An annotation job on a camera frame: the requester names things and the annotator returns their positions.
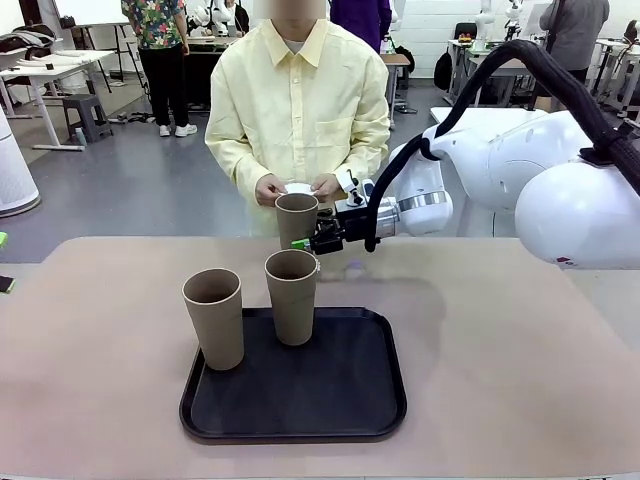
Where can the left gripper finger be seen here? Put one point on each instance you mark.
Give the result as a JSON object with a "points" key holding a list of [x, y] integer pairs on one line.
{"points": [[6, 285], [3, 240]]}

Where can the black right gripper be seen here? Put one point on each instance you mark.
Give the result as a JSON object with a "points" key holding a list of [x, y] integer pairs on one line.
{"points": [[354, 222]]}

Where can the white scalloped paper coaster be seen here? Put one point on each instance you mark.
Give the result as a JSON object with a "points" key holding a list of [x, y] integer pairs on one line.
{"points": [[300, 188]]}

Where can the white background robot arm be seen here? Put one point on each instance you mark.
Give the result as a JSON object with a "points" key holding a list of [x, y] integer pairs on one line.
{"points": [[217, 15], [485, 25], [512, 20]]}

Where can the person's right forearm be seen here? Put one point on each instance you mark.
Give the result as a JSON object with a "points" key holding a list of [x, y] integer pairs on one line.
{"points": [[232, 167]]}

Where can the person's left forearm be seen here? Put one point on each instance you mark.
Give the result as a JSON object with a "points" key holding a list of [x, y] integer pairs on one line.
{"points": [[362, 165]]}

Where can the person's left hand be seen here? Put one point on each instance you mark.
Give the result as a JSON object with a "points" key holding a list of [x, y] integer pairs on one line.
{"points": [[330, 186]]}

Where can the person's right hand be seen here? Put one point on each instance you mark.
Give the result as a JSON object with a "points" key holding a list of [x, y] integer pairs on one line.
{"points": [[267, 191]]}

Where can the white cylindrical air purifier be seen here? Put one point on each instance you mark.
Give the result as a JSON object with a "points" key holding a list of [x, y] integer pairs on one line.
{"points": [[17, 170]]}

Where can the person in yellow shirt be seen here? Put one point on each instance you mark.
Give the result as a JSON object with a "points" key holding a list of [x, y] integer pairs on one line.
{"points": [[300, 100]]}

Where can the grey plastic step stool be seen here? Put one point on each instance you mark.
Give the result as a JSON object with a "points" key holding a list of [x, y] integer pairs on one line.
{"points": [[87, 107]]}

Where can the black plastic tray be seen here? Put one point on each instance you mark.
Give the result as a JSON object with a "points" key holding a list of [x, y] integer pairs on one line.
{"points": [[310, 400]]}

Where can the small brown side table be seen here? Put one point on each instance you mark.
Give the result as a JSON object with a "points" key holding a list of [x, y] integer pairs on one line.
{"points": [[395, 60]]}

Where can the white desk with metal legs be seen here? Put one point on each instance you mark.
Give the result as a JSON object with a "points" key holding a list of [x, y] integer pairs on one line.
{"points": [[60, 62]]}

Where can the large white table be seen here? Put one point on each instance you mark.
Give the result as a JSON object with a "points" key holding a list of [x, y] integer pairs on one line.
{"points": [[480, 114]]}

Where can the black backpack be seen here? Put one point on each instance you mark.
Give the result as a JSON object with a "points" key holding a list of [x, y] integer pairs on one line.
{"points": [[442, 70]]}

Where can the black bag on desk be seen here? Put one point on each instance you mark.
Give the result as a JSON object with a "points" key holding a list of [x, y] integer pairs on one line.
{"points": [[30, 37]]}

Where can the person in purple top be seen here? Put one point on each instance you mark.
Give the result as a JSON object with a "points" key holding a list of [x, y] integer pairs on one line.
{"points": [[360, 20]]}

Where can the grey brown lab desk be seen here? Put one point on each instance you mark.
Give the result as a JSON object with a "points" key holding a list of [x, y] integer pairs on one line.
{"points": [[505, 67]]}

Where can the whiteboard on easel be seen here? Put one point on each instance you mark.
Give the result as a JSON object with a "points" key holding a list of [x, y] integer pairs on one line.
{"points": [[100, 12]]}

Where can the person in floral shirt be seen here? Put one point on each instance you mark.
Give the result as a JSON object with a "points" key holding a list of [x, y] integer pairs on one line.
{"points": [[160, 30]]}

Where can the person in grey top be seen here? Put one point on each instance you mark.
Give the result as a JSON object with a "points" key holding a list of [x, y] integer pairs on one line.
{"points": [[575, 30]]}

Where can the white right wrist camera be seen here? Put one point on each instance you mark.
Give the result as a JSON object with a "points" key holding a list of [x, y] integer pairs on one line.
{"points": [[365, 190]]}

